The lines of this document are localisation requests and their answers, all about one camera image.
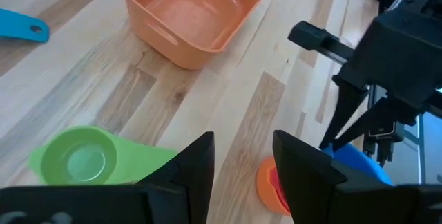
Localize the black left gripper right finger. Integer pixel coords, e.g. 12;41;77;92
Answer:
272;129;442;224

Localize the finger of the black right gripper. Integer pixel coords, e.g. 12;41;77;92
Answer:
331;97;417;151
319;80;369;150

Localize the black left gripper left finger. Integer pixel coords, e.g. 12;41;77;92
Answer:
0;131;215;224

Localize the large blue measuring cup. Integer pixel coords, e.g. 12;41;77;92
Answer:
323;143;394;186

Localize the green measuring cup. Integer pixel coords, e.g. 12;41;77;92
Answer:
28;126;177;186

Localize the orange measuring cup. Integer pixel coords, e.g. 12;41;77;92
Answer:
256;156;291;217

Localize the cyan measuring cup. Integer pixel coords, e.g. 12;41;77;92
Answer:
0;8;50;44

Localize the orange plastic basket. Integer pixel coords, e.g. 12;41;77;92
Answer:
119;0;274;71

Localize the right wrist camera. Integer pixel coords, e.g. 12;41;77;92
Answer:
362;120;405;167

